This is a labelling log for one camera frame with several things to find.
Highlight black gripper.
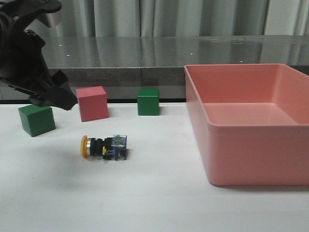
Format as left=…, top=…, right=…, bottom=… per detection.
left=0, top=29, right=78, bottom=110

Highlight yellow push button switch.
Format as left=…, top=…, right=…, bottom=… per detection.
left=80, top=134, right=127, bottom=160

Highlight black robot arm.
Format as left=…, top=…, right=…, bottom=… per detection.
left=0, top=0, right=78, bottom=110

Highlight pink cube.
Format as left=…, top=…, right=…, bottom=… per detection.
left=76, top=86, right=109, bottom=122

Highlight green cube far left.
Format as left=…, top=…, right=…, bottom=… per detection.
left=18, top=104, right=56, bottom=137

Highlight grey stone ledge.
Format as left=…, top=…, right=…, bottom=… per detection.
left=43, top=35, right=309, bottom=87

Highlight green cube near bin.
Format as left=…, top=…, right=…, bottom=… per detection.
left=137, top=88, right=159, bottom=116

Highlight pink plastic bin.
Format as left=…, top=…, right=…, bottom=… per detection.
left=184, top=64, right=309, bottom=186

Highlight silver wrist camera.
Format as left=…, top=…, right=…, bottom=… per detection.
left=31, top=11, right=62, bottom=28

